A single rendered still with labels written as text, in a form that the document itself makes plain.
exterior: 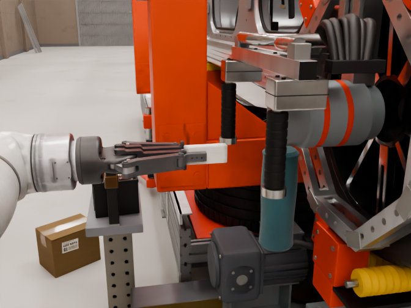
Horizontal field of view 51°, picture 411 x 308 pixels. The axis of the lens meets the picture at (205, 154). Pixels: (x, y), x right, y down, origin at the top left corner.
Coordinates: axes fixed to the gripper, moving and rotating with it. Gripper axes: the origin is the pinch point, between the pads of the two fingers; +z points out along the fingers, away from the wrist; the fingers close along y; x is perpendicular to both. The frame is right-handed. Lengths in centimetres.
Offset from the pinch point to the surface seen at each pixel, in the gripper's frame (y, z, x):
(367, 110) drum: -10.3, 34.4, 4.0
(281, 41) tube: -4.8, 13.8, 17.6
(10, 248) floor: -131, -70, -83
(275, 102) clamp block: 2.4, 10.7, 8.5
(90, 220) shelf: -59, -25, -38
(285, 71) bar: -1.2, 13.6, 12.9
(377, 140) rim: -19.0, 43.2, -5.1
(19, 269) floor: -110, -62, -83
